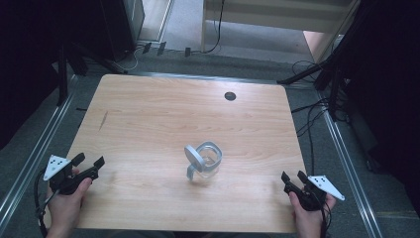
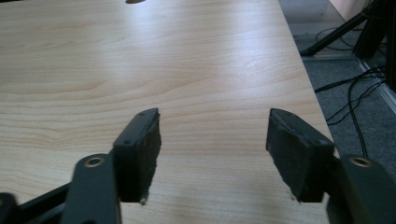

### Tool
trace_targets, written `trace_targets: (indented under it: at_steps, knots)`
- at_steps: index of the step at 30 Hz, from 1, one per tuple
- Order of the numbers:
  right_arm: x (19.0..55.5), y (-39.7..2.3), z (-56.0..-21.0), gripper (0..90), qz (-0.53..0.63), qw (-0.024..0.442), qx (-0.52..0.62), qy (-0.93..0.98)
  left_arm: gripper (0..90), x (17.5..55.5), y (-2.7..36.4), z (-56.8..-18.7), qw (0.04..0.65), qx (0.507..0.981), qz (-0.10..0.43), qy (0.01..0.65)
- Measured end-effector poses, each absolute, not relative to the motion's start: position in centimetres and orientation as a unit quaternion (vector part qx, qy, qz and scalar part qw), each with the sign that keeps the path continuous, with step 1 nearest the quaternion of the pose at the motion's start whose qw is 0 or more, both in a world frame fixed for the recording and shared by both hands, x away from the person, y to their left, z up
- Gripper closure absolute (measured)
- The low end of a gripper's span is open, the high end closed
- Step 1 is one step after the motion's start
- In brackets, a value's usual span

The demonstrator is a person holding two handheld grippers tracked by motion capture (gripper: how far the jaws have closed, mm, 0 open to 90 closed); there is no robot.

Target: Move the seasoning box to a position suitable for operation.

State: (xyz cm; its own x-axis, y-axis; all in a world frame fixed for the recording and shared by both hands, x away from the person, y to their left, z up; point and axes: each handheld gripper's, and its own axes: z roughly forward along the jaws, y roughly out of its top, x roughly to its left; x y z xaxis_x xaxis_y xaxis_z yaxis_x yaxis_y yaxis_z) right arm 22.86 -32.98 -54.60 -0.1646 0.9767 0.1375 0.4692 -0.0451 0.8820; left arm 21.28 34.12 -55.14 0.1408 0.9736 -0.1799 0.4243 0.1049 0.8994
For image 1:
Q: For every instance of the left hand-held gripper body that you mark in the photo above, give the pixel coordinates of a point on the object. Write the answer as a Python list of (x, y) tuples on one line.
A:
[(67, 181)]

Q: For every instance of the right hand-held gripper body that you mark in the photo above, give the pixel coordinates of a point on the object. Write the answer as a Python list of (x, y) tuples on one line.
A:
[(312, 193)]

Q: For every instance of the clear cup with grey lid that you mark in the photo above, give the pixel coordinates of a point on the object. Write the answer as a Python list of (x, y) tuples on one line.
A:
[(204, 160)]

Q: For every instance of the person's left hand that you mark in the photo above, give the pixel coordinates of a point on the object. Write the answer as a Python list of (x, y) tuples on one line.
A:
[(67, 208)]

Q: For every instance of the person's right hand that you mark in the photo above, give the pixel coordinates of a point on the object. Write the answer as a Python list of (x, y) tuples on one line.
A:
[(308, 219)]

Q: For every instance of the black metal stand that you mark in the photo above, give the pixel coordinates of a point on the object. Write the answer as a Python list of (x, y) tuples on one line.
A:
[(330, 69), (62, 72)]

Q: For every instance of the dark round table grommet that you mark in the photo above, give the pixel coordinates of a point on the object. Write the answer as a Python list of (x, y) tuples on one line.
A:
[(230, 96)]

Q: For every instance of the black plug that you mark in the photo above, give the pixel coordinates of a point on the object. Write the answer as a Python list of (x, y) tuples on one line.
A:
[(187, 52), (161, 48), (147, 48)]

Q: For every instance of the dark cabinet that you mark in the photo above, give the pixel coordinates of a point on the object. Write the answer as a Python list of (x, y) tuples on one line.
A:
[(124, 26)]

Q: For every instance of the metal floor rail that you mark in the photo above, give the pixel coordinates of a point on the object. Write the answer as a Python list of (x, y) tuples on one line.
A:
[(36, 148), (350, 165)]

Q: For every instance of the white frame furniture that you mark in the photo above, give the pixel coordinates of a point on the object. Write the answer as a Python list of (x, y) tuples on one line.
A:
[(264, 20)]

